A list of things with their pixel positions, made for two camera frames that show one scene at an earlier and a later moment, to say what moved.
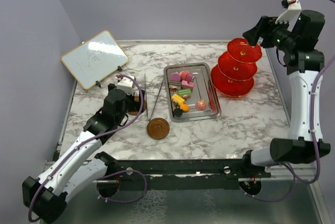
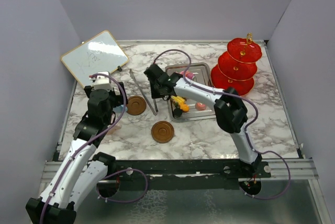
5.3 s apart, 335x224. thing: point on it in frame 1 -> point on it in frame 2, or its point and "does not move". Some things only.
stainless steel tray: (203, 103) does not move
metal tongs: (146, 97) -> (155, 109)
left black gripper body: (131, 105) -> (115, 100)
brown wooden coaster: (137, 99) does not move
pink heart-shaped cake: (201, 104) does not move
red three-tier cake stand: (233, 76) does not move
